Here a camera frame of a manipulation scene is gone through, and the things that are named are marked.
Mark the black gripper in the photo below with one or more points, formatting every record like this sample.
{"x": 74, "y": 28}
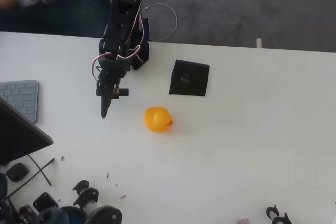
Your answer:
{"x": 105, "y": 95}

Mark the yellow rubber duck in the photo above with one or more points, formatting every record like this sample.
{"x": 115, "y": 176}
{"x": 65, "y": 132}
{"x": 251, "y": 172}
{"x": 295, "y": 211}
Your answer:
{"x": 155, "y": 121}

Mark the black square pad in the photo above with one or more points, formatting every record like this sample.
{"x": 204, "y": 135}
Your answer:
{"x": 194, "y": 87}

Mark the dark grey metal mounting plate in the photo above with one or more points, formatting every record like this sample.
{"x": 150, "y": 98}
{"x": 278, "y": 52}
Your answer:
{"x": 44, "y": 201}

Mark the thin black stylus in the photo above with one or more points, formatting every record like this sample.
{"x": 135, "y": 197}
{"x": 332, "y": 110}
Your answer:
{"x": 48, "y": 163}

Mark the grey keyboard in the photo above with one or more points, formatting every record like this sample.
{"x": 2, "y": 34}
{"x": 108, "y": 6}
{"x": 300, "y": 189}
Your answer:
{"x": 21, "y": 98}

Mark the dark laptop screen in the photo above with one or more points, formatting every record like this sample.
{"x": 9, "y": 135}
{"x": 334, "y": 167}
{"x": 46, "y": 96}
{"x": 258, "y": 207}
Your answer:
{"x": 18, "y": 134}

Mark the black rod with thick tip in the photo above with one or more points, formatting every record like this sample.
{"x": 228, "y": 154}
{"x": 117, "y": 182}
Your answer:
{"x": 48, "y": 180}

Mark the person in floral shirt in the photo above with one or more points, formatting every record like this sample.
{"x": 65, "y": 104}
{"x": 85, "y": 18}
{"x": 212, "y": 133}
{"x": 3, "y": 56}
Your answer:
{"x": 65, "y": 16}

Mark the black pouch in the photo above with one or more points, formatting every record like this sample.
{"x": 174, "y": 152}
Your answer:
{"x": 17, "y": 172}

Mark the small circuit board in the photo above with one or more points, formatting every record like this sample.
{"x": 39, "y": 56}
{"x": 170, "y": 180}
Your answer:
{"x": 26, "y": 212}

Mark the black stick camera yellow tape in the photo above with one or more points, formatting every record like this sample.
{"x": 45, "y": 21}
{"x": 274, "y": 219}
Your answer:
{"x": 123, "y": 92}

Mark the small white post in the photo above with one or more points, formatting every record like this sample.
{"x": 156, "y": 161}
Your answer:
{"x": 259, "y": 43}

